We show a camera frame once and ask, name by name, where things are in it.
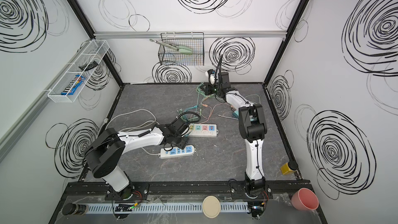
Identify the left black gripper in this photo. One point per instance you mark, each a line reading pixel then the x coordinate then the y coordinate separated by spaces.
pixel 184 127

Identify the long colourful power strip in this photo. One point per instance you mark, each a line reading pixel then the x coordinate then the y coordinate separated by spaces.
pixel 203 131

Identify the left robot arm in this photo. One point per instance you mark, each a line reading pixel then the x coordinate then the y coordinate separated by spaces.
pixel 103 155

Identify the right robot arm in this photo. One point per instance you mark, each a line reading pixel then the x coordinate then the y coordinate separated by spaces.
pixel 252 128

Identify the short blue power strip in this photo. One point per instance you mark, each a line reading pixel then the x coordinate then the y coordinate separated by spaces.
pixel 177 152

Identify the green tongs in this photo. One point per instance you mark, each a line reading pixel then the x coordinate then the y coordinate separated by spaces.
pixel 180 49

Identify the beige round lid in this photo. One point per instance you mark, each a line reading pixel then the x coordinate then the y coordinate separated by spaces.
pixel 211 207

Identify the yellow block with black cap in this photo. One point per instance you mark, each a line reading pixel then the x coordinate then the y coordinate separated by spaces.
pixel 289 168

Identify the black remote control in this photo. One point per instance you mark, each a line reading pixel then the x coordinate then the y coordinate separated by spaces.
pixel 88 66

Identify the blue candy packet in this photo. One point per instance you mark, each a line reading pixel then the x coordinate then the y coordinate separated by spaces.
pixel 75 83

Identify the dark jar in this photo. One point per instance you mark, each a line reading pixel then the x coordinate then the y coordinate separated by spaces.
pixel 74 209

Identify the pink cup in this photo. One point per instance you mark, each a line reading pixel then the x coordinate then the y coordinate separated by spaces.
pixel 305 200

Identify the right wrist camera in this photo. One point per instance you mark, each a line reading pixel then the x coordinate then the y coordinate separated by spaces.
pixel 220 79

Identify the black wire basket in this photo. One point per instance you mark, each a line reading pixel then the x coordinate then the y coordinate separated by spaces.
pixel 193 40

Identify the white slotted cable duct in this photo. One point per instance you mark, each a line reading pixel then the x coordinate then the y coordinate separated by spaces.
pixel 144 208

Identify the clear wall shelf basket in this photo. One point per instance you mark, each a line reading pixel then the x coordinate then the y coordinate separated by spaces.
pixel 93 50

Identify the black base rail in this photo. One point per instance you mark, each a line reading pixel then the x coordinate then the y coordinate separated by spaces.
pixel 232 188

